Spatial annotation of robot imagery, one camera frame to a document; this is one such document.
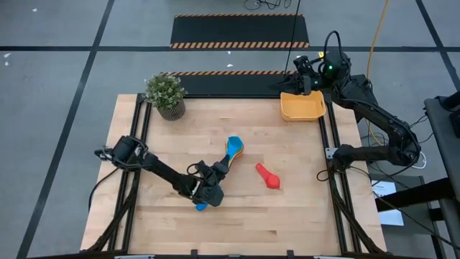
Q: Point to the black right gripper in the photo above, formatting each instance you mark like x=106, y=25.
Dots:
x=312, y=77

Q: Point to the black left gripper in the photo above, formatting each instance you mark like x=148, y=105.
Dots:
x=208, y=176

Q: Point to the yellow measuring cup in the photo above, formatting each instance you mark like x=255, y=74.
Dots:
x=236, y=157

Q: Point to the light blue measuring scoop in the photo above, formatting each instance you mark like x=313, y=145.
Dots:
x=241, y=154

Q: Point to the orange plastic basket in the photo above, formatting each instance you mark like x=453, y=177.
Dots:
x=302, y=108

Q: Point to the small medium blue measuring cup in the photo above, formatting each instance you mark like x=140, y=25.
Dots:
x=201, y=207

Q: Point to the red measuring cup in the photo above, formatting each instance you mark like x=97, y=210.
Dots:
x=272, y=181

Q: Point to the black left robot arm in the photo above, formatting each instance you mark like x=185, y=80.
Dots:
x=165, y=174

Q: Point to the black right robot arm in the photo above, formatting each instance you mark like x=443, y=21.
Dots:
x=381, y=115

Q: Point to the black hazard-striped floor mat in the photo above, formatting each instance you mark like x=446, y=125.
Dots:
x=233, y=84
x=237, y=30

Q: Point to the black computer case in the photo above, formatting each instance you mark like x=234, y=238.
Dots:
x=372, y=97

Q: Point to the potted plant in slatted pot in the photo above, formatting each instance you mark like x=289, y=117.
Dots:
x=165, y=91

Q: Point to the black metal beam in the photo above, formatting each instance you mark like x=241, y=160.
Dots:
x=413, y=197

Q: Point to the white paper sheet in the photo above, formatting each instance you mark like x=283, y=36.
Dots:
x=390, y=217

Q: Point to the black aluminium table frame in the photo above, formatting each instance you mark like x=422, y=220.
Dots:
x=128, y=223

